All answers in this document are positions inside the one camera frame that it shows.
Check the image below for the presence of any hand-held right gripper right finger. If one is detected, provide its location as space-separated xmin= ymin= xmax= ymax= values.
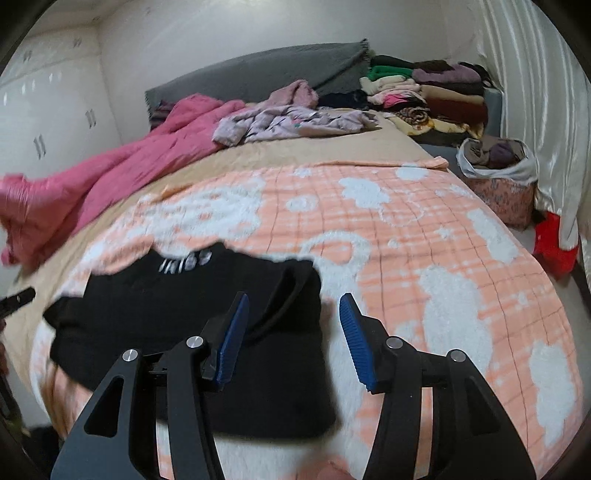
xmin=338 ymin=293 xmax=537 ymax=480

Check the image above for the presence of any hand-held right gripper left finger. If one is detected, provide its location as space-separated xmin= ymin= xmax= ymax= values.
xmin=50 ymin=292 xmax=251 ymax=480

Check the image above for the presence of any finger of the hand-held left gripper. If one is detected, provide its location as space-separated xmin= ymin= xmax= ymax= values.
xmin=0 ymin=287 xmax=37 ymax=319

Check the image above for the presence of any black sweater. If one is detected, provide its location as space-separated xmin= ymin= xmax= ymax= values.
xmin=42 ymin=242 xmax=337 ymax=439

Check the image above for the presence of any pile of folded clothes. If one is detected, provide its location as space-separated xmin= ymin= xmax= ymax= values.
xmin=360 ymin=54 xmax=492 ymax=146

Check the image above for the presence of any orange checked blanket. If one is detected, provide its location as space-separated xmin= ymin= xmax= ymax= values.
xmin=28 ymin=166 xmax=583 ymax=480

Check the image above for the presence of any pink quilt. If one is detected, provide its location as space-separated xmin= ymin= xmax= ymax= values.
xmin=0 ymin=93 xmax=247 ymax=273

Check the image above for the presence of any beige bed sheet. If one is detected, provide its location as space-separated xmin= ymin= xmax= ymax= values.
xmin=9 ymin=117 xmax=451 ymax=370

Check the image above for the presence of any white wardrobe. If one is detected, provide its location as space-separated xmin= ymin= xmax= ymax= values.
xmin=0 ymin=18 xmax=123 ymax=178

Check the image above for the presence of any floral storage basket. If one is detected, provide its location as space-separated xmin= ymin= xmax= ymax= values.
xmin=464 ymin=175 xmax=539 ymax=230

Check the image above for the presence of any red bag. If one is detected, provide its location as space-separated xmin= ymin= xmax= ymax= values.
xmin=533 ymin=211 xmax=580 ymax=278

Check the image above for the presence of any lilac crumpled garment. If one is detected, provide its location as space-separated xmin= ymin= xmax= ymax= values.
xmin=212 ymin=105 xmax=380 ymax=147

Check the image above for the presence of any striped pillow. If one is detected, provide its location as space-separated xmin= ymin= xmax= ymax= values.
xmin=150 ymin=100 xmax=178 ymax=130

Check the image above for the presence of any navy garment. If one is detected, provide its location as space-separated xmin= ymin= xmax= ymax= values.
xmin=318 ymin=90 xmax=370 ymax=110

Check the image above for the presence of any pink fuzzy garment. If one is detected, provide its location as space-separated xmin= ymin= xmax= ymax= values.
xmin=268 ymin=79 xmax=320 ymax=109

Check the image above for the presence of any grey headboard cover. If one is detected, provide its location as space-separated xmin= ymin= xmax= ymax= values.
xmin=144 ymin=39 xmax=371 ymax=118

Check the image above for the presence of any white satin curtain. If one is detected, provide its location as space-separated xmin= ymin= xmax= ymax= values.
xmin=475 ymin=0 xmax=591 ymax=287

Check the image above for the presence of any grey bed frame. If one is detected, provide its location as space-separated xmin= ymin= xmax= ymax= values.
xmin=482 ymin=88 xmax=506 ymax=139

